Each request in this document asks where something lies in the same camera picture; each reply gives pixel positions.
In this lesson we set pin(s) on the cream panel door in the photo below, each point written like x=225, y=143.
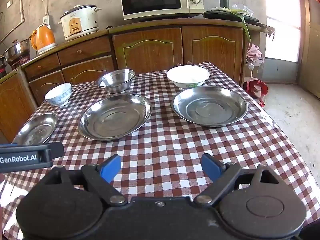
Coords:
x=310, y=55

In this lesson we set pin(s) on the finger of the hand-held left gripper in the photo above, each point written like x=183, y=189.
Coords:
x=10, y=144
x=56, y=150

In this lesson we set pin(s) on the red white checked tablecloth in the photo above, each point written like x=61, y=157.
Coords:
x=162, y=142

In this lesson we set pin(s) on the white rice cooker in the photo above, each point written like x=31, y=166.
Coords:
x=77, y=22

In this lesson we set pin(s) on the wooden double-door cabinet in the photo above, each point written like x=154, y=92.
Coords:
x=150, y=47

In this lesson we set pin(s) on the white power strip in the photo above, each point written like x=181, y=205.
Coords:
x=45, y=20

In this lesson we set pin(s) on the small steel plate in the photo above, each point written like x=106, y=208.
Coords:
x=35, y=130

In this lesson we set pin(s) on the clear plastic bag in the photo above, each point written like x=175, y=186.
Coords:
x=241, y=8

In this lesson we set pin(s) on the green onion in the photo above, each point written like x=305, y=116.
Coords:
x=246, y=27

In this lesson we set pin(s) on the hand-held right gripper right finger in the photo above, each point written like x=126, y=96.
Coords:
x=210, y=166

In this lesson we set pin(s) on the wooden single-door cabinet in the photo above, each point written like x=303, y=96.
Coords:
x=12, y=105

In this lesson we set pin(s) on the white wall switch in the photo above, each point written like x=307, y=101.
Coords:
x=9, y=3

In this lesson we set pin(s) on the red bag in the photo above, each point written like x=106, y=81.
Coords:
x=257, y=90

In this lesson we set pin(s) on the metal framed glass door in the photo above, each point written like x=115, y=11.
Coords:
x=282, y=67

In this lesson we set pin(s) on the large steel plate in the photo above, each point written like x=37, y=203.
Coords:
x=115, y=117
x=210, y=107

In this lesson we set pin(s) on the small blue patterned porcelain bowl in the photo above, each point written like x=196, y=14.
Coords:
x=58, y=95

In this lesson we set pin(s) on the white wall pipe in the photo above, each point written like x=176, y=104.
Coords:
x=22, y=17

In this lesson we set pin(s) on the pink folded umbrella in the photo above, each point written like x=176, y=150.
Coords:
x=255, y=53

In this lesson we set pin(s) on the red electric hot plate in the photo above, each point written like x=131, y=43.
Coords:
x=20, y=61

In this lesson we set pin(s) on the orange electric kettle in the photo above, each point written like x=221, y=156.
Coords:
x=45, y=37

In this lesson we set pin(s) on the white bowl green pattern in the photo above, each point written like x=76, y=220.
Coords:
x=187, y=75

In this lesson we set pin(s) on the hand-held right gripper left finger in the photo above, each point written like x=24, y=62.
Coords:
x=110, y=168

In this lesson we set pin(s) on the deep steel bowl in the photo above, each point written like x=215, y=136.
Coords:
x=115, y=80

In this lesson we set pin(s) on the black flat cooktop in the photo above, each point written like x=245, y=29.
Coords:
x=220, y=15

